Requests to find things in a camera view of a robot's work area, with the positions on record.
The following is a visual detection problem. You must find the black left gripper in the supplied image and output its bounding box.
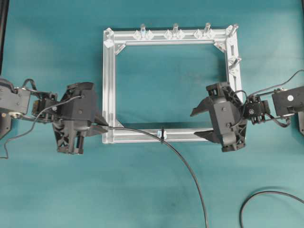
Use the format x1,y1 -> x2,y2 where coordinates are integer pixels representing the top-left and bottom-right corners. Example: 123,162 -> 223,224
52,82 -> 109,154

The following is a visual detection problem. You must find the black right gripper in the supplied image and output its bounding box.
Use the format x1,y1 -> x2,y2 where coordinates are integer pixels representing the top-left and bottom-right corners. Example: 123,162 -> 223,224
190,82 -> 247,152

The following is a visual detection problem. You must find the black USB cable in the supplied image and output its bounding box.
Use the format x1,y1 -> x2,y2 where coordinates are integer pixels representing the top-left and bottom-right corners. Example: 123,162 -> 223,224
94,123 -> 304,228

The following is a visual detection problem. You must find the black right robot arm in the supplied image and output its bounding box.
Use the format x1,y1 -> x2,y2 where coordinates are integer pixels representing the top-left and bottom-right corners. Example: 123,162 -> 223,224
190,82 -> 304,152

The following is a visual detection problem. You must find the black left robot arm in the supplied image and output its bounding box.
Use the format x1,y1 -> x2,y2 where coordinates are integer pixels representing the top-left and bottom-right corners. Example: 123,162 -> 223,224
0,79 -> 109,154

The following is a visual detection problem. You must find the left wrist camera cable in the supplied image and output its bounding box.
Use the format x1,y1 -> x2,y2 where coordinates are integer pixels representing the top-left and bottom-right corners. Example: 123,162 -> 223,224
0,94 -> 85,160

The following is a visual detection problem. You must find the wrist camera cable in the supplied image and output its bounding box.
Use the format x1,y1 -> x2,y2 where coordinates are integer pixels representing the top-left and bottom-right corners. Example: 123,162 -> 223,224
0,94 -> 85,160
229,69 -> 304,130

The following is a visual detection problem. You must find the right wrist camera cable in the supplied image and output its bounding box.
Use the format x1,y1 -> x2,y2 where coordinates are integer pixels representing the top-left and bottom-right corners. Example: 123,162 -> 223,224
229,69 -> 304,130

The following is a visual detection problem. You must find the right metal post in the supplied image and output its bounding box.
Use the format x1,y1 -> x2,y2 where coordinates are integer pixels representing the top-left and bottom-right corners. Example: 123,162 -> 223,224
204,22 -> 211,37

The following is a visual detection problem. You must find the aluminium extrusion frame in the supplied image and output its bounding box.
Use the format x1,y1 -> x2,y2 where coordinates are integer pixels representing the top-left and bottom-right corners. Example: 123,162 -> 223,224
102,25 -> 242,144

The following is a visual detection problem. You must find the middle metal post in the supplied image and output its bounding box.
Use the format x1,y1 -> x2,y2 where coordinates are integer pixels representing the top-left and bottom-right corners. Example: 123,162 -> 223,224
172,23 -> 179,38

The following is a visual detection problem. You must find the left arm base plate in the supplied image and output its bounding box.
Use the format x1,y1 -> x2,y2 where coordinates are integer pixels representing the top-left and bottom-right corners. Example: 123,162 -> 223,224
0,112 -> 12,139

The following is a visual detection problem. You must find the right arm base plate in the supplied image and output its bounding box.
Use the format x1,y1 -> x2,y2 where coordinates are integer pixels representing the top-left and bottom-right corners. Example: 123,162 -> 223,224
298,112 -> 304,136

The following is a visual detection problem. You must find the corner metal post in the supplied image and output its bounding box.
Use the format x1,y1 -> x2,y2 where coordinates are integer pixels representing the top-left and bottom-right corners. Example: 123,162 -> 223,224
228,24 -> 239,37

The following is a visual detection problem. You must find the metal post with blue tape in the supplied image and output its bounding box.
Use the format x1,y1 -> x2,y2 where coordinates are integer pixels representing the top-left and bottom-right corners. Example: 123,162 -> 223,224
141,24 -> 146,39

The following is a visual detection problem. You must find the black vertical rail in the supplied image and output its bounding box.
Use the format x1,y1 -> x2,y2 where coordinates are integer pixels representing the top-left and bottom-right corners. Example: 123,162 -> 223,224
0,0 -> 10,72

